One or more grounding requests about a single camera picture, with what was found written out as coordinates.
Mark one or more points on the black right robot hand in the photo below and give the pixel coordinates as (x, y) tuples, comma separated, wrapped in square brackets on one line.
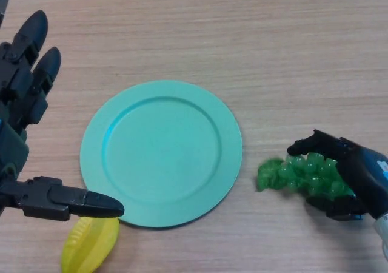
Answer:
[(363, 179)]

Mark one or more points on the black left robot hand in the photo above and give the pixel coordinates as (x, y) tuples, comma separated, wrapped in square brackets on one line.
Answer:
[(36, 198)]

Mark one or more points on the green grape bunch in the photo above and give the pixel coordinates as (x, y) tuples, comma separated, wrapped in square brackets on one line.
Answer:
[(303, 174)]

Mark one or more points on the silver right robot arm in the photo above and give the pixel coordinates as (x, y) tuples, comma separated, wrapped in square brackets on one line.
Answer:
[(382, 242)]

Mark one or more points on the round green plate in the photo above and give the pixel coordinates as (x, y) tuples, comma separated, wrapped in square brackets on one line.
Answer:
[(160, 154)]

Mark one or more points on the yellow starfruit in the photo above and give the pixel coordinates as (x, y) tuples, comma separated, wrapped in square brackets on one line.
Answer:
[(91, 245)]

